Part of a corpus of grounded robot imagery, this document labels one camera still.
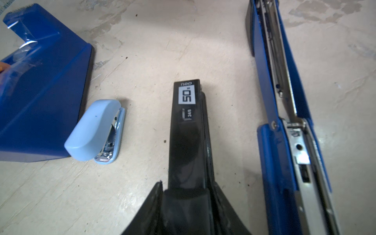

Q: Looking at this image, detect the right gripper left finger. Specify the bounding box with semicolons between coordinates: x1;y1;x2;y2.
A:
122;181;163;235

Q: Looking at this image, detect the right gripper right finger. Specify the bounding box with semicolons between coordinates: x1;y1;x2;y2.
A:
211;182;251;235

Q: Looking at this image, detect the blue tape dispenser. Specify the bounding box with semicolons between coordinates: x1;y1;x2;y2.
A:
1;4;95;163

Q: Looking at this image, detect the blue and black stapler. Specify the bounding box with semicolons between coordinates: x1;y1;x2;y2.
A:
246;1;341;235

